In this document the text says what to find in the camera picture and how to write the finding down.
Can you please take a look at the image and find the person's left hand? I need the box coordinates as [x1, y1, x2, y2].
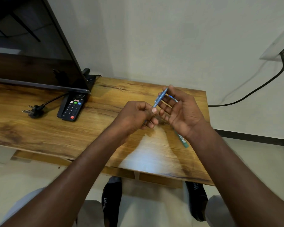
[109, 101, 159, 142]

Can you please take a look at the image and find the person's right hand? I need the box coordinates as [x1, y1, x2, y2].
[157, 85, 212, 141]

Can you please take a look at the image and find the teal lead refill tube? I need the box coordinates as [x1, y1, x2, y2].
[175, 131, 189, 148]

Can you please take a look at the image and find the person's right forearm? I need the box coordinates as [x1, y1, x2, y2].
[187, 125, 284, 227]

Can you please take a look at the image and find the person's left forearm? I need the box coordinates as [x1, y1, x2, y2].
[0, 126, 131, 227]

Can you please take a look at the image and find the person's left black sock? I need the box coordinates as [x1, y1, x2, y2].
[101, 176, 123, 227]

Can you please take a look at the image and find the person's black sock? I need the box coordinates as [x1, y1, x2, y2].
[185, 181, 209, 222]
[101, 176, 123, 227]

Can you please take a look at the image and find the person's right black sock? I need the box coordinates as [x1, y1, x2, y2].
[185, 181, 209, 222]

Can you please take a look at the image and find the person's right grey trouser leg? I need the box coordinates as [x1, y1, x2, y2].
[204, 195, 237, 227]

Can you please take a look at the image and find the person's grey trouser leg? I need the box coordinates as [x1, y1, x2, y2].
[1, 188, 104, 227]
[204, 195, 237, 227]

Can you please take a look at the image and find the person's left grey trouser leg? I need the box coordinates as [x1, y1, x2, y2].
[1, 188, 104, 227]

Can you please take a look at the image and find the black power strip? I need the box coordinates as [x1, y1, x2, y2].
[82, 68, 96, 91]

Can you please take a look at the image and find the black remote control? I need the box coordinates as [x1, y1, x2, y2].
[57, 92, 87, 122]

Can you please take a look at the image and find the black television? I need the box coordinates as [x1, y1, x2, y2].
[0, 0, 91, 94]

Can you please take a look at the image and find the black wall cable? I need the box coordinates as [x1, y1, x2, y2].
[208, 40, 284, 108]

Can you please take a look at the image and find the black power plug with cable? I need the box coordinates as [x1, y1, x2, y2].
[22, 93, 69, 119]

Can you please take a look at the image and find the white wall socket panel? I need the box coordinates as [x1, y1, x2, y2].
[259, 26, 284, 63]

